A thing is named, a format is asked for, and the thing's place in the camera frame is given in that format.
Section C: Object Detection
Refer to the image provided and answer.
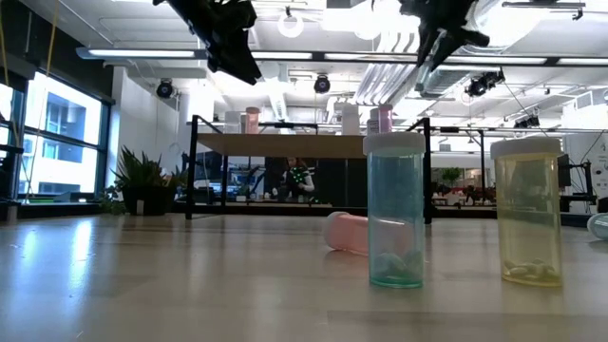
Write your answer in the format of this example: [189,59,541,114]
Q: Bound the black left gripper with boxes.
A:
[152,0,263,86]

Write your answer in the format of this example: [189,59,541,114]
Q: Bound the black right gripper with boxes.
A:
[400,0,490,72]

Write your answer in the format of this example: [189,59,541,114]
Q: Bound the clear jar white cap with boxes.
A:
[222,110,243,135]

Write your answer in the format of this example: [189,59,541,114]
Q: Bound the purple vial white cap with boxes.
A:
[378,104,395,135]

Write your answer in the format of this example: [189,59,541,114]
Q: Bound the teal vial white cap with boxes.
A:
[362,131,428,290]

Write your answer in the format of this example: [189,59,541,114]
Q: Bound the white Melatonin supplement bottle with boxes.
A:
[340,103,361,137]

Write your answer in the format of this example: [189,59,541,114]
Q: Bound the yellow vial white cap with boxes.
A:
[489,137,565,289]

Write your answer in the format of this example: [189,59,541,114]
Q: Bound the clear bottle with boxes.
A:
[586,212,608,241]

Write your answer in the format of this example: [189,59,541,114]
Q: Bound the black ceiling spotlight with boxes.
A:
[155,78,175,100]
[463,69,507,99]
[313,74,333,95]
[512,113,542,129]

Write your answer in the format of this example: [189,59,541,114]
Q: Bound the long ceiling light strip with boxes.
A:
[75,46,608,67]

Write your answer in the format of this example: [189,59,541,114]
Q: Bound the small plant white pot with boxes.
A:
[439,165,466,206]

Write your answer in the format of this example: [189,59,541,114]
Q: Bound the person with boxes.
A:
[273,157,316,203]

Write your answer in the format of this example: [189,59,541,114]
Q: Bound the green plant black pot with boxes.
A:
[97,144,189,218]

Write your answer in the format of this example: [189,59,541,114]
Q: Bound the black computer monitor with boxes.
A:
[556,152,573,189]

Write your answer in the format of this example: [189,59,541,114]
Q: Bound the large glass window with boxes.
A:
[0,70,113,205]

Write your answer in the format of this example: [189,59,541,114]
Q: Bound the white ring lamp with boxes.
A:
[276,11,306,39]

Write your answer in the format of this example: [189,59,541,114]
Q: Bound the silver ventilation duct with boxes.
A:
[417,0,547,99]

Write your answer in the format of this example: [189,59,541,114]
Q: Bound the wooden shelf black metal frame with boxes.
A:
[184,113,433,226]

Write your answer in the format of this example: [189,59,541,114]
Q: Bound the yellow cable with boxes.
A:
[45,0,62,80]

